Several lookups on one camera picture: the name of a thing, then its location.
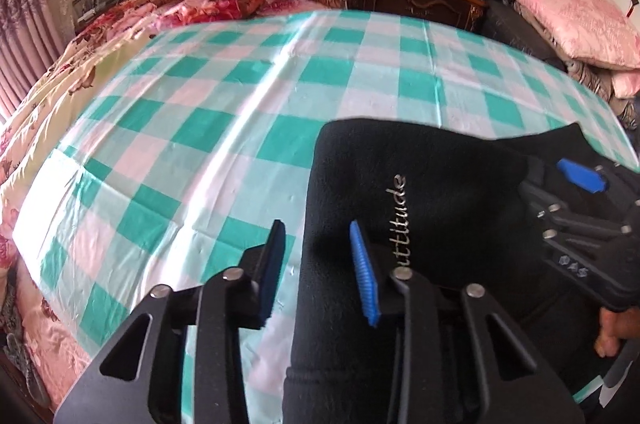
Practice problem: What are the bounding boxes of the small pink pillow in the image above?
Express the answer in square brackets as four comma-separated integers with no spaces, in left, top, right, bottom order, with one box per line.
[612,69,640,98]

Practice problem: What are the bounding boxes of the person's right hand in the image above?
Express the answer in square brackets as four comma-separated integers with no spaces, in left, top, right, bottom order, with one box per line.
[594,308,640,358]

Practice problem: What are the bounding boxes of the black pants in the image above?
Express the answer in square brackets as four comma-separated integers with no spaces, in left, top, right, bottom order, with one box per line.
[282,119,613,423]

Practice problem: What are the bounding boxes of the pink curtain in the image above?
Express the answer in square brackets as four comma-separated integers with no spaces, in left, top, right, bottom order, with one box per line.
[1,0,74,119]

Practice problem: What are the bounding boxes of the green white checkered cloth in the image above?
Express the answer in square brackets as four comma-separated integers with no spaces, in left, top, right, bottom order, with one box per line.
[14,11,638,423]

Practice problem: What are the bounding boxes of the red floral bed quilt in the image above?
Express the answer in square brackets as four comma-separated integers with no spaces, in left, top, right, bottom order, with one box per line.
[1,0,348,410]

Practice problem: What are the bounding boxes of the large pink pillow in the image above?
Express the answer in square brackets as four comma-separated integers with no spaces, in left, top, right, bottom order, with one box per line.
[514,0,639,70]

